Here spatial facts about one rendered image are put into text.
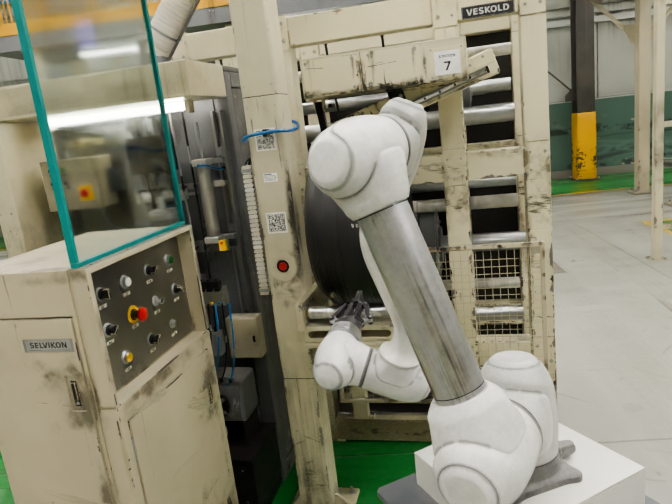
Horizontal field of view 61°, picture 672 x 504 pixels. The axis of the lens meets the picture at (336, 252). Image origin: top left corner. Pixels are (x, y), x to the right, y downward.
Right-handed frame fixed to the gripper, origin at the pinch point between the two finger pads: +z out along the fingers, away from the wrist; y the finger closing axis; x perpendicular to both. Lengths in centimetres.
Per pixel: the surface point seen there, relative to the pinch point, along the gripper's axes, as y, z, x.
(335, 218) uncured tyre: 6.2, 11.1, -22.7
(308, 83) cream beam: 22, 62, -60
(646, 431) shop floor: -106, 84, 114
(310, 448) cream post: 32, 18, 72
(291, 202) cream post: 26.4, 31.3, -23.2
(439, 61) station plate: -26, 62, -61
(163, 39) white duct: 80, 68, -83
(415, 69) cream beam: -18, 62, -60
